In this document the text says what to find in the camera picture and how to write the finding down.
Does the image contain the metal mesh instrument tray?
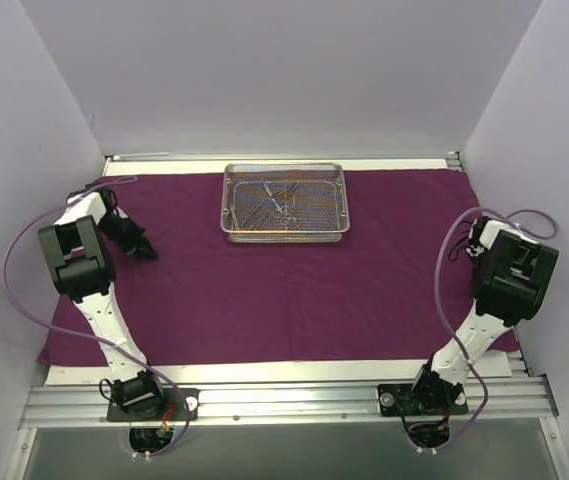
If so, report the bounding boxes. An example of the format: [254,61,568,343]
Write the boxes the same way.
[220,162,350,244]

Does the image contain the purple cloth wrap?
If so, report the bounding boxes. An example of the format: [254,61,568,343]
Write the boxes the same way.
[36,168,520,367]

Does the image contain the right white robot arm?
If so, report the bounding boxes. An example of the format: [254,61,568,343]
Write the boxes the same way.
[407,216,559,413]

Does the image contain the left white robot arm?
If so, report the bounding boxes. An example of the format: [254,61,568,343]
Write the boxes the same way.
[38,183,166,419]

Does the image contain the silver surgical scissors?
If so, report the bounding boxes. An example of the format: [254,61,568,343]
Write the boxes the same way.
[262,182,295,222]

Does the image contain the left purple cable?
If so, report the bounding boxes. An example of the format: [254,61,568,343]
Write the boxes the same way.
[2,175,190,457]

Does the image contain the purple cable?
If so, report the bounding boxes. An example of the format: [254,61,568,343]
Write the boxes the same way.
[403,206,560,449]
[2,175,190,457]

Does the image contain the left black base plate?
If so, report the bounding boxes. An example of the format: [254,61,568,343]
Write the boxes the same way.
[106,387,200,423]

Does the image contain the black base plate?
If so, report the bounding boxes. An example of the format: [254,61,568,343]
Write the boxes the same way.
[106,387,200,423]
[376,383,469,417]

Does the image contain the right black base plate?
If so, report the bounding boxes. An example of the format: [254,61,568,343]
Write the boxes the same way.
[376,383,469,417]

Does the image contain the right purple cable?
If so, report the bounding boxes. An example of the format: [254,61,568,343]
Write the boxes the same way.
[403,206,560,449]

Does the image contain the aluminium front rail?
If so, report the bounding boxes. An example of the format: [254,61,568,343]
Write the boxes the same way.
[20,377,558,428]

